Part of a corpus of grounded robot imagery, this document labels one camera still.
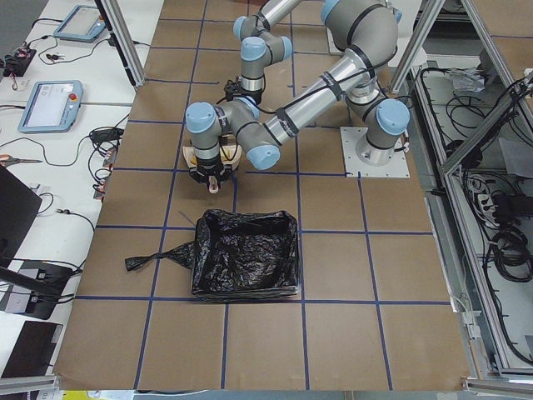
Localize orange handled scissors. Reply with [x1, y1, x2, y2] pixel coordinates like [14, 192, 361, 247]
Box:
[0, 154, 42, 168]

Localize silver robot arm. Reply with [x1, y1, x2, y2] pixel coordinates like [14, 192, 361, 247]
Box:
[233, 0, 301, 104]
[186, 1, 410, 193]

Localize blue teach pendant near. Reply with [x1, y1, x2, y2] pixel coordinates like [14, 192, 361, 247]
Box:
[17, 80, 84, 133]

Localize black laptop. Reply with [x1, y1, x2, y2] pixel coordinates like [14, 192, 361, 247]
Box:
[0, 167, 42, 268]

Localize blue teach pendant far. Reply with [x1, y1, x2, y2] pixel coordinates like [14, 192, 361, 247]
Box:
[53, 5, 106, 43]

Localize aluminium frame post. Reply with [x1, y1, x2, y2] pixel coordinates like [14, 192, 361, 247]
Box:
[95, 0, 146, 88]

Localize bin with black trash bag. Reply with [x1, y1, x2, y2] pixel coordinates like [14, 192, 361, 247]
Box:
[125, 209, 301, 303]

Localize blue teach pendant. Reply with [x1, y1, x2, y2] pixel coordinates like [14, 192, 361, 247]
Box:
[53, 5, 106, 43]
[17, 80, 84, 133]

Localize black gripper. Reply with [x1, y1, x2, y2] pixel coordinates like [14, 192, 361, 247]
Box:
[188, 160, 232, 186]

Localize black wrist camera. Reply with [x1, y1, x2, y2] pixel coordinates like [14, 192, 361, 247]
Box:
[224, 80, 242, 101]

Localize cream plastic dustpan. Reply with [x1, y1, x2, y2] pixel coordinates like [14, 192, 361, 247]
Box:
[182, 143, 242, 194]

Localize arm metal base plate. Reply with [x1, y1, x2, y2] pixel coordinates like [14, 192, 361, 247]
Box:
[340, 127, 410, 179]

